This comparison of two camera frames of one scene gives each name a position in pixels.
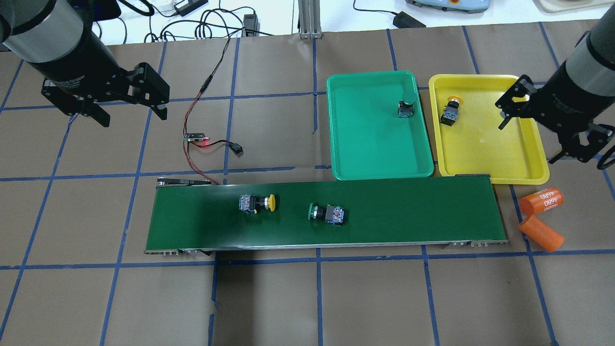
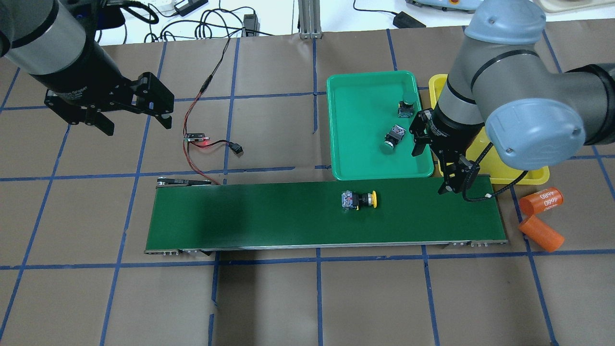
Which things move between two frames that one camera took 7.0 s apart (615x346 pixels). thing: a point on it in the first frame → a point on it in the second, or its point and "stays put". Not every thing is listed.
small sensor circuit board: [193, 137] stays put
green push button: [333, 215] → [395, 135]
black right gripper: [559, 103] → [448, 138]
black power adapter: [402, 20] stays put
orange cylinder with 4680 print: [541, 200] stays put
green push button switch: [405, 110] stays put
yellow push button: [255, 203] → [355, 199]
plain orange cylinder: [538, 231] stays put
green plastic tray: [368, 139] stays put
